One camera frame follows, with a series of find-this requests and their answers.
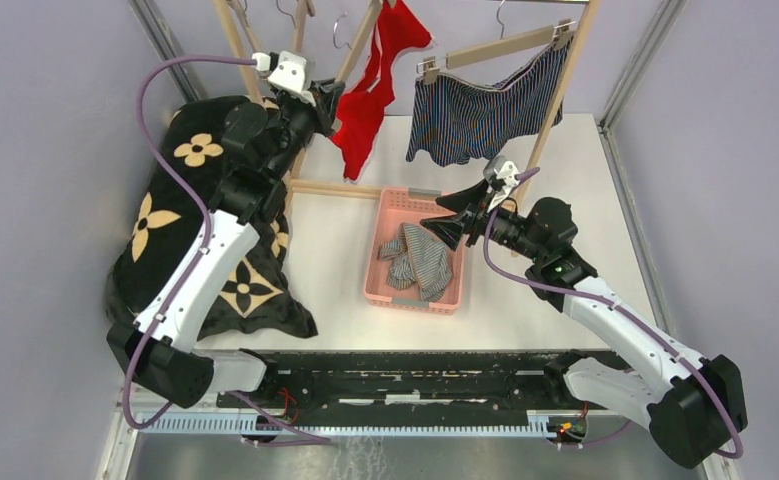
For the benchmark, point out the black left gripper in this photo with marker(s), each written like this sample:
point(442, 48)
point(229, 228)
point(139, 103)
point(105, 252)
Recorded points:
point(324, 113)

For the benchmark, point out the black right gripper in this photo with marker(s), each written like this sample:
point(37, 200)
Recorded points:
point(451, 228)

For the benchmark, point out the red printed underwear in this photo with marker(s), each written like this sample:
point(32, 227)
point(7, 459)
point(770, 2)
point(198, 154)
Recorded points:
point(362, 109)

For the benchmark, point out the grey striped underwear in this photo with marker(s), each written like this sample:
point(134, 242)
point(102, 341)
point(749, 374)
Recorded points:
point(417, 259)

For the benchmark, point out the dark striped boxer shorts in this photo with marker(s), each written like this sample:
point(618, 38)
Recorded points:
point(455, 121)

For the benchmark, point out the wooden clip hanger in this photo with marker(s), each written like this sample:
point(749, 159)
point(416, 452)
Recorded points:
point(240, 36)
point(303, 10)

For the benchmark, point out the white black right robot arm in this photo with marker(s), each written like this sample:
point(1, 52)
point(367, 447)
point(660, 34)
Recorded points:
point(692, 406)

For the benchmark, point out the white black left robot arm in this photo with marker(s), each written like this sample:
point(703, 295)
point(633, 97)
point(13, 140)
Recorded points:
point(157, 352)

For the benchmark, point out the empty wooden clip hanger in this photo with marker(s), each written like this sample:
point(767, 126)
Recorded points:
point(240, 36)

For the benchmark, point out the pink perforated plastic basket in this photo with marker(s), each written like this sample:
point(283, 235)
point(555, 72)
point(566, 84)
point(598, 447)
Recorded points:
point(396, 206)

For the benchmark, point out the black beige flower blanket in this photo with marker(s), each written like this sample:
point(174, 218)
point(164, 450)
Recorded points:
point(256, 293)

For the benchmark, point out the wooden clothes rack frame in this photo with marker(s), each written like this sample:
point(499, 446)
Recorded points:
point(258, 135)

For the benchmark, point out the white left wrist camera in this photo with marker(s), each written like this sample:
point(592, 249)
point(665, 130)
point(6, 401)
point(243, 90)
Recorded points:
point(289, 72)

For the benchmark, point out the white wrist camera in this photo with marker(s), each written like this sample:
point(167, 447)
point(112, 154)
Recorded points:
point(289, 72)
point(501, 175)

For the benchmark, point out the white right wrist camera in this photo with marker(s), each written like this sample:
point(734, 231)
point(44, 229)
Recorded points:
point(501, 175)

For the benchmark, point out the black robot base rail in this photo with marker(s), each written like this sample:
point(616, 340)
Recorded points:
point(429, 394)

